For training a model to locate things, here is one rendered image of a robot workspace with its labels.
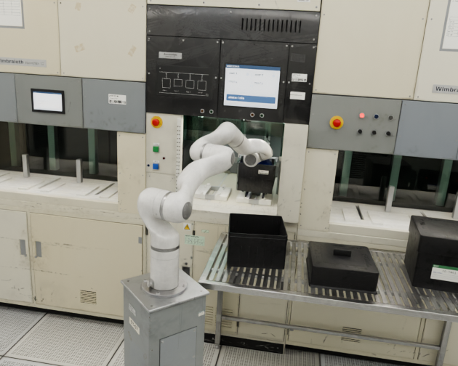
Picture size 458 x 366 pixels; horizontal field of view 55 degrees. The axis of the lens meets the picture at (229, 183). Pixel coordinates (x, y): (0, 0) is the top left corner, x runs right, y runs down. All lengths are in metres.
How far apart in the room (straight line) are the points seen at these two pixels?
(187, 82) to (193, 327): 1.24
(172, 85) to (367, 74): 1.00
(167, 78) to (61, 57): 0.61
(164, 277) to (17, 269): 1.50
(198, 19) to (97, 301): 1.80
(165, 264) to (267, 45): 1.20
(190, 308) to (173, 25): 1.41
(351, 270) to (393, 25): 1.18
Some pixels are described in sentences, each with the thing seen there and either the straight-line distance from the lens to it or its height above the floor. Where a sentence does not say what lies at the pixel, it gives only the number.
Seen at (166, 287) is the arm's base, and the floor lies 0.79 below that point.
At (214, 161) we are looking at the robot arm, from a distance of 1.92.
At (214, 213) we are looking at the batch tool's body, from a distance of 2.48.
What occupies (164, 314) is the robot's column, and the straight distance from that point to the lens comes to 1.82.
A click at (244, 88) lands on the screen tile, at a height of 1.56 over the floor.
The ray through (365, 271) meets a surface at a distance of 2.00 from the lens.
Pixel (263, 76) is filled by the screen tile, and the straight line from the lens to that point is 2.31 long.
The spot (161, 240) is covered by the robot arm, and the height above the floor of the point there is 0.99.
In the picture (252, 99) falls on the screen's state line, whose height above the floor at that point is 1.51.
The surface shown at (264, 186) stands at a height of 0.98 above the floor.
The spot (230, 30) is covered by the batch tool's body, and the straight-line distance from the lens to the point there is 2.33.
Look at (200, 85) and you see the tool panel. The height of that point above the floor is 1.56.
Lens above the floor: 1.71
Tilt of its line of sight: 16 degrees down
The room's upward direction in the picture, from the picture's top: 3 degrees clockwise
